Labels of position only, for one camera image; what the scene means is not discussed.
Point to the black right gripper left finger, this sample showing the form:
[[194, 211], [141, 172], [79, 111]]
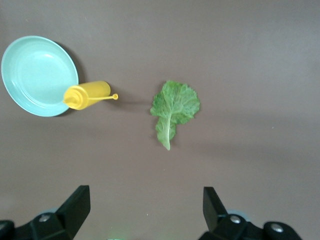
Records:
[[70, 215]]

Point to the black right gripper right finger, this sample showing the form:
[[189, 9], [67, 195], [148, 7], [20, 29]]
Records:
[[216, 220]]

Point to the green lettuce leaf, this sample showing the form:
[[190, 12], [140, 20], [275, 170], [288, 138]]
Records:
[[177, 105]]

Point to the yellow mustard squeeze bottle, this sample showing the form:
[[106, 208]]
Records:
[[92, 92]]

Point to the mint green plate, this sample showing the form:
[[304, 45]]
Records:
[[37, 75]]

